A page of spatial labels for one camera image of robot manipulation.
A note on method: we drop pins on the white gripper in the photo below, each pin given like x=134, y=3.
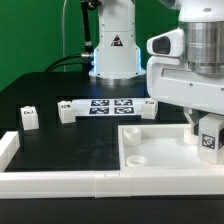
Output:
x=170, y=80

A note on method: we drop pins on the white square tabletop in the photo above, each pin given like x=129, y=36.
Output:
x=159, y=146

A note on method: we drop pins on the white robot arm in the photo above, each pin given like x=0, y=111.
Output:
x=117, y=58

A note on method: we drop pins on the white U-shaped fence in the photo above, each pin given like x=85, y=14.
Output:
x=123, y=182

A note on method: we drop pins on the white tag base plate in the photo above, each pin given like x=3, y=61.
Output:
x=107, y=107

